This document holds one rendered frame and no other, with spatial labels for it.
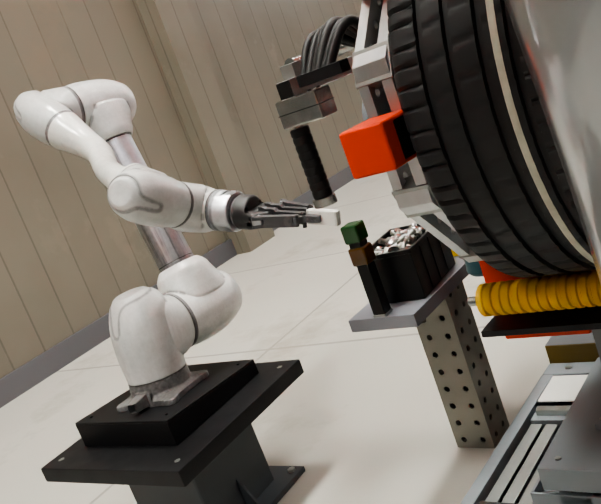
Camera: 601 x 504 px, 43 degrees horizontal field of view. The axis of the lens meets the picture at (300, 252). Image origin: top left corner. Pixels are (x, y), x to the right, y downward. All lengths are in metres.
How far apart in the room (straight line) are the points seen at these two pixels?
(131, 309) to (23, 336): 2.27
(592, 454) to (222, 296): 1.03
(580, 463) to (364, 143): 0.67
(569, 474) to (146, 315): 1.02
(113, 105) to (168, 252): 0.42
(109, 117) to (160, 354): 0.64
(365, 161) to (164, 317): 0.96
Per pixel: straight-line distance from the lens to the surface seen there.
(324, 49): 1.28
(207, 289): 2.01
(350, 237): 1.59
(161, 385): 1.92
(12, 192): 4.23
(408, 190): 1.17
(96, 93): 2.11
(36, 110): 2.03
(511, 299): 1.32
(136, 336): 1.89
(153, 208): 1.54
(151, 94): 5.03
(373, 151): 1.07
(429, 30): 1.06
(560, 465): 1.41
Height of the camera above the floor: 0.98
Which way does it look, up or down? 12 degrees down
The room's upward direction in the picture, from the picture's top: 20 degrees counter-clockwise
